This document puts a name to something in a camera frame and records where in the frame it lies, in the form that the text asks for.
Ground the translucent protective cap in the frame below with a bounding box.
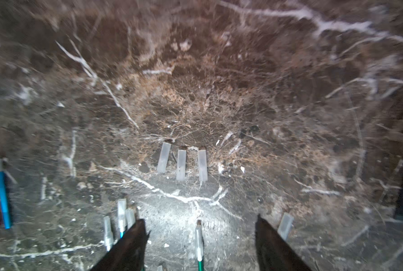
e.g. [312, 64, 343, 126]
[198, 149, 208, 183]
[176, 149, 187, 181]
[157, 142, 172, 173]

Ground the blue carving knife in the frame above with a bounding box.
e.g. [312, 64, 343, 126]
[0, 159, 12, 229]
[277, 212, 294, 241]
[117, 198, 127, 238]

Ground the green carving knife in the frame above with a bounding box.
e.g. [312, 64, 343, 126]
[125, 208, 137, 229]
[195, 220, 204, 271]
[103, 216, 114, 251]

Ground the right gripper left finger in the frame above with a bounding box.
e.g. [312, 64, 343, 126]
[91, 219, 150, 271]

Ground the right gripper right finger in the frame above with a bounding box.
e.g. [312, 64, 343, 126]
[255, 215, 311, 271]

